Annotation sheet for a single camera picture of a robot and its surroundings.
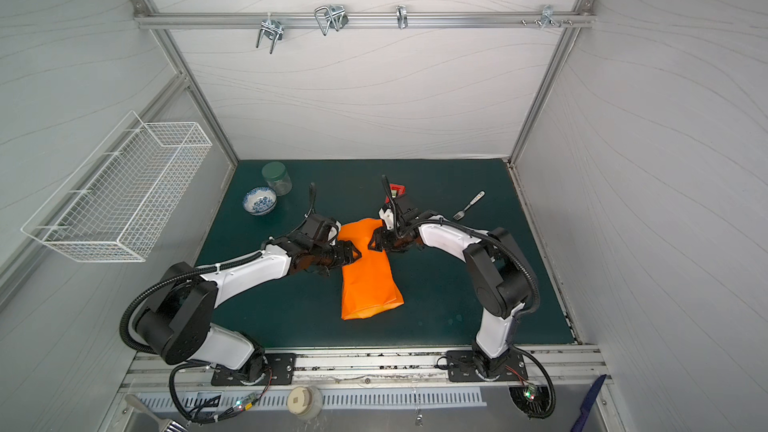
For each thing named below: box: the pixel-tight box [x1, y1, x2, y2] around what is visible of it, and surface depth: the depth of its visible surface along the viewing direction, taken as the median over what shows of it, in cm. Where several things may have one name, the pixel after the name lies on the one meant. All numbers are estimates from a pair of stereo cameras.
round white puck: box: [287, 385, 323, 420], surface depth 62 cm
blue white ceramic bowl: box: [242, 186, 277, 216], surface depth 107 cm
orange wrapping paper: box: [338, 218, 404, 320], surface depth 84 cm
